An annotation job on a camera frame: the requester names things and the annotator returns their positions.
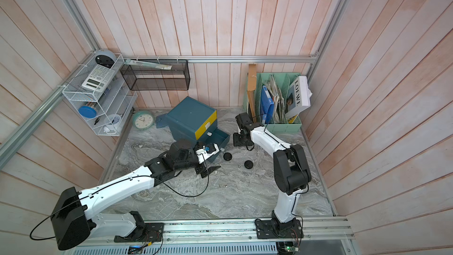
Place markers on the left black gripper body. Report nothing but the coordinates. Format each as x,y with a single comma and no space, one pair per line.
191,161

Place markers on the black earphone case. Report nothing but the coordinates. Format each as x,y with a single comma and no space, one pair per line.
227,156
248,164

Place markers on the teal bottom drawer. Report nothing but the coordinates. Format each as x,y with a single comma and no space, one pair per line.
218,137

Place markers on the yellow top drawer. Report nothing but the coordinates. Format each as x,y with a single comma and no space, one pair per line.
206,125

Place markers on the teal drawer cabinet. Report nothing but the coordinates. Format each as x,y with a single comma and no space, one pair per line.
187,117

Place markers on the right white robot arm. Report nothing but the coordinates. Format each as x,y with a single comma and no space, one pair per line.
291,174

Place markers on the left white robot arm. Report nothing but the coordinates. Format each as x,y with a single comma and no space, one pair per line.
78,215

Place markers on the blue folder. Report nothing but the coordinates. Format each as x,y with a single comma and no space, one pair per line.
266,105

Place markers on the small blue notebook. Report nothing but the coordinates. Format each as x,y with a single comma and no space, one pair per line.
161,121

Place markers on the green file organizer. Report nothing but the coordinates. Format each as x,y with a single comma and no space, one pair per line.
281,81

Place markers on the green round alarm clock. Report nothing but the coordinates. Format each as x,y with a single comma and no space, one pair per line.
143,120

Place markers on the white Loewe book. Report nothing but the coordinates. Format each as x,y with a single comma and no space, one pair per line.
298,97

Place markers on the black mesh basket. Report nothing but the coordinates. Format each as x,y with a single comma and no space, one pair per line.
145,78

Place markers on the white ruler strip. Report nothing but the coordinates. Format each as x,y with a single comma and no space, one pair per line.
147,64

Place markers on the blue round lid jar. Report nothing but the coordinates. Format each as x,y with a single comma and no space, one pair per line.
88,110

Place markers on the white calculator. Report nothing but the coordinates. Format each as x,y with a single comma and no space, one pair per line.
98,79

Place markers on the grey round speaker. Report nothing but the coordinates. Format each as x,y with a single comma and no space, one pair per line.
105,58

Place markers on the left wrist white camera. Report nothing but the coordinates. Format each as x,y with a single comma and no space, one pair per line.
207,153

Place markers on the white wire shelf rack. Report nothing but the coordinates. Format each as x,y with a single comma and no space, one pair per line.
116,99

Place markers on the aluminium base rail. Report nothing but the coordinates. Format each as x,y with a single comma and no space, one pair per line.
313,236

